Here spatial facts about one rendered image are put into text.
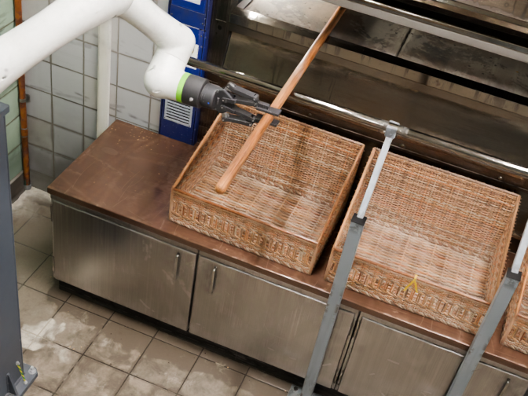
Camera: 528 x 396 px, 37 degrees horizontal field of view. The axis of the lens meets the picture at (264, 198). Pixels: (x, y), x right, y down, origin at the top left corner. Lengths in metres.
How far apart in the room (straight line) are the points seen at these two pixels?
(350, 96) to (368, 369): 0.98
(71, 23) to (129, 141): 1.26
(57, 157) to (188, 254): 1.07
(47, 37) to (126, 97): 1.33
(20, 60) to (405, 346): 1.57
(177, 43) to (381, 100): 0.83
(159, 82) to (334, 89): 0.77
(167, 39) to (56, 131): 1.32
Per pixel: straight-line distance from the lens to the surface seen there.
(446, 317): 2.71
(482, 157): 2.45
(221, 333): 3.03
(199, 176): 2.96
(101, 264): 3.08
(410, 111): 2.85
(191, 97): 2.35
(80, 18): 2.00
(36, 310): 3.31
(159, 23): 2.34
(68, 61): 3.35
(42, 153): 3.71
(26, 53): 1.98
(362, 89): 2.86
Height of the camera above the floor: 2.47
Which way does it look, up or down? 39 degrees down
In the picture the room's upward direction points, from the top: 11 degrees clockwise
